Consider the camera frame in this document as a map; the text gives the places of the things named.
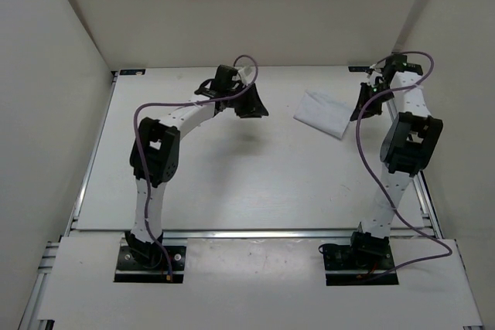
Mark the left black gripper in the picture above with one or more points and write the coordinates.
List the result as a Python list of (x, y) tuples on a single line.
[(254, 107)]

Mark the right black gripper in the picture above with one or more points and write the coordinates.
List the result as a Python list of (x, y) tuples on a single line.
[(361, 101)]

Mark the white skirt cloth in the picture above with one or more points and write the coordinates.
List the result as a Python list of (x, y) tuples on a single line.
[(323, 113)]

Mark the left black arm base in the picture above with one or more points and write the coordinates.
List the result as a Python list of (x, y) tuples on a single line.
[(134, 267)]

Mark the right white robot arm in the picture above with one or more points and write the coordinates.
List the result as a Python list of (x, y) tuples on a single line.
[(406, 150)]

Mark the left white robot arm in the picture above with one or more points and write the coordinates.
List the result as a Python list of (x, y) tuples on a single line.
[(155, 154)]

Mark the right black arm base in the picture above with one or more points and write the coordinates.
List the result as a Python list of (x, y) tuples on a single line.
[(365, 261)]

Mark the right blue corner label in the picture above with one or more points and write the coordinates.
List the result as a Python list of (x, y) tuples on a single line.
[(358, 69)]

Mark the blue corner label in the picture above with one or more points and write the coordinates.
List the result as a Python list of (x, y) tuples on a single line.
[(358, 69), (132, 72)]

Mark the left blue corner label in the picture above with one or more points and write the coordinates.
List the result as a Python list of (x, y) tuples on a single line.
[(132, 72)]

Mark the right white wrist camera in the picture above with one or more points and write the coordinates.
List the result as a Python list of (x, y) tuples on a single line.
[(374, 75)]

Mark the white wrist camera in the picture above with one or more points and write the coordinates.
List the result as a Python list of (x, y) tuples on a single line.
[(244, 73), (374, 75)]

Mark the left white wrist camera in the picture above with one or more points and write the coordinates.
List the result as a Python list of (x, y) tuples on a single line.
[(244, 73)]

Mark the aluminium frame rail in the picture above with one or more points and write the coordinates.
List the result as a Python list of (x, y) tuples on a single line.
[(254, 234)]

